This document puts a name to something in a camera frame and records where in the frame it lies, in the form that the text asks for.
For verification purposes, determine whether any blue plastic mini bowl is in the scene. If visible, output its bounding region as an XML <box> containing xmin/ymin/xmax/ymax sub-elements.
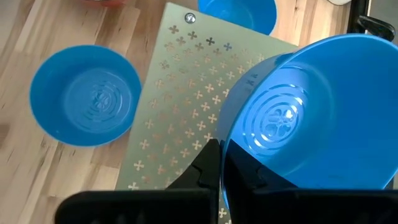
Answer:
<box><xmin>197</xmin><ymin>0</ymin><xmax>278</xmax><ymax>36</ymax></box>
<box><xmin>29</xmin><ymin>45</ymin><xmax>143</xmax><ymax>147</ymax></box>
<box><xmin>216</xmin><ymin>33</ymin><xmax>398</xmax><ymax>210</ymax></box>

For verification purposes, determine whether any black table clamp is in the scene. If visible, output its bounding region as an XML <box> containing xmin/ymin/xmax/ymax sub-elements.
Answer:
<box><xmin>356</xmin><ymin>15</ymin><xmax>396</xmax><ymax>43</ymax></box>

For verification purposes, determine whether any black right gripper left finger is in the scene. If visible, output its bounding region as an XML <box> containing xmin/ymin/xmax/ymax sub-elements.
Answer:
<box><xmin>55</xmin><ymin>139</ymin><xmax>221</xmax><ymax>224</ymax></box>

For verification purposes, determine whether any green perforated metal shelf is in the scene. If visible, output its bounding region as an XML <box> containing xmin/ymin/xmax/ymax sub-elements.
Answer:
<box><xmin>114</xmin><ymin>2</ymin><xmax>299</xmax><ymax>224</ymax></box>

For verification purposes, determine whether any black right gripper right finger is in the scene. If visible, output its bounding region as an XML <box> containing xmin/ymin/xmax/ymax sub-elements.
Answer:
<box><xmin>222</xmin><ymin>140</ymin><xmax>398</xmax><ymax>224</ymax></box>

